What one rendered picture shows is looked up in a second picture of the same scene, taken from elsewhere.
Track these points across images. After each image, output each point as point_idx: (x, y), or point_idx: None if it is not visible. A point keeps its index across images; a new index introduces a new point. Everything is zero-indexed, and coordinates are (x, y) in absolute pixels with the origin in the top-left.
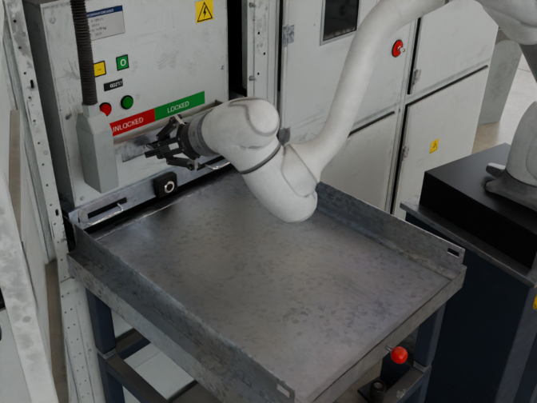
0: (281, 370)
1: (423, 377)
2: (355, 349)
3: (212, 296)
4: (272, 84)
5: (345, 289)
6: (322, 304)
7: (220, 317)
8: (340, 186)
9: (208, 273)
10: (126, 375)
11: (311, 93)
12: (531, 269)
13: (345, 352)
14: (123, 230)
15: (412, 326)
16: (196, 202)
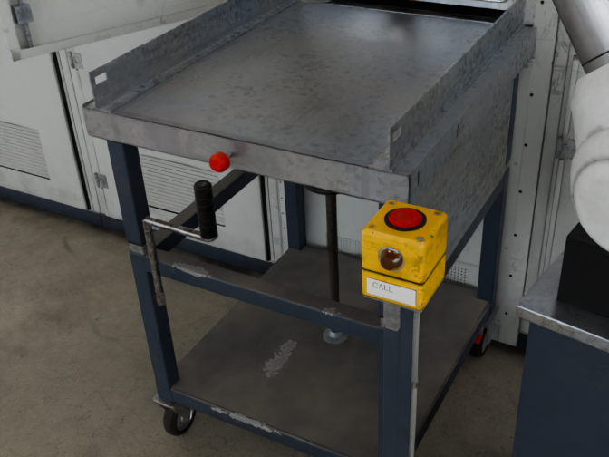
0: (155, 96)
1: (379, 335)
2: (199, 123)
3: (250, 54)
4: None
5: (302, 107)
6: (267, 100)
7: (219, 63)
8: None
9: (286, 46)
10: None
11: None
12: (556, 298)
13: (193, 120)
14: (330, 5)
15: (284, 171)
16: (410, 19)
